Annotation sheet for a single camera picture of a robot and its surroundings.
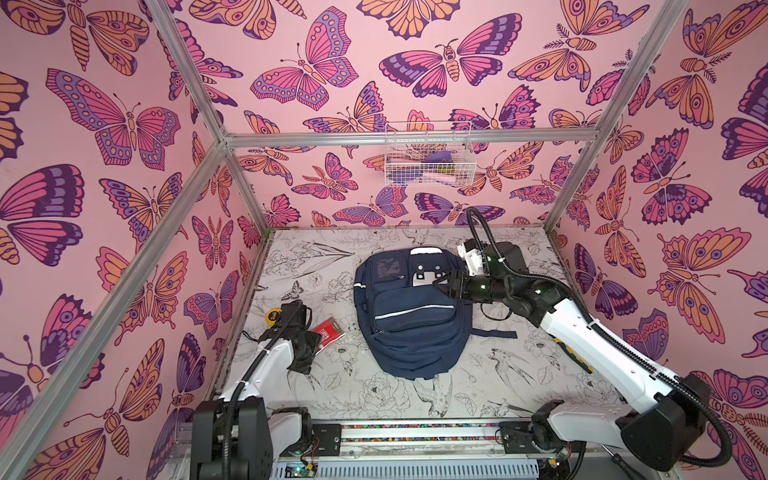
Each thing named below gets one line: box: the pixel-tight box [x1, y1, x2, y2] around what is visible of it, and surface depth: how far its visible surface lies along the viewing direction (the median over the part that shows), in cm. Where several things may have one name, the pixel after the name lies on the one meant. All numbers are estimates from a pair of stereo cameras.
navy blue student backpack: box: [354, 248, 518, 380], surface depth 85 cm
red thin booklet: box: [310, 316, 347, 356], surface depth 94 cm
